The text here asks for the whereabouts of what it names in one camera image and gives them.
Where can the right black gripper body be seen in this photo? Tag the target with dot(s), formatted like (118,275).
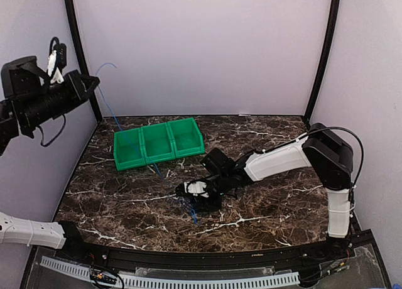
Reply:
(222,185)

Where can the black frame post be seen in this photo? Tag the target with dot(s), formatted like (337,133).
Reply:
(324,57)
(79,52)

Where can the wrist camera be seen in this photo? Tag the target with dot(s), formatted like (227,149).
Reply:
(217,163)
(19,79)

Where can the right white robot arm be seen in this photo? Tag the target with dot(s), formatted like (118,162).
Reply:
(319,148)

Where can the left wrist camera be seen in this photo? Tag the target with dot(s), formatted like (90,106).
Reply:
(19,79)

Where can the right green plastic bin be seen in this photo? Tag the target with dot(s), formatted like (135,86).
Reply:
(187,138)

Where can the black front rail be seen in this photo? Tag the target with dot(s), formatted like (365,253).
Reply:
(121,259)

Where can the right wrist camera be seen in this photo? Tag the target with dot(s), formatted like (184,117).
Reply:
(217,163)

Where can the right black frame post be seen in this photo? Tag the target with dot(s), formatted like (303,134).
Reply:
(324,57)

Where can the left black frame post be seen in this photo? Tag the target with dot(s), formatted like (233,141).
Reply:
(79,52)

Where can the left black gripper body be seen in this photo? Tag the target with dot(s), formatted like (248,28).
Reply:
(38,107)

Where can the left green plastic bin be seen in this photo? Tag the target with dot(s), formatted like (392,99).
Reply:
(129,149)

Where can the white slotted cable duct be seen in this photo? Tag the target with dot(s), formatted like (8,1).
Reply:
(102,278)

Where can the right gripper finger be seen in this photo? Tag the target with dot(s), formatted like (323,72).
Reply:
(180,190)
(202,204)

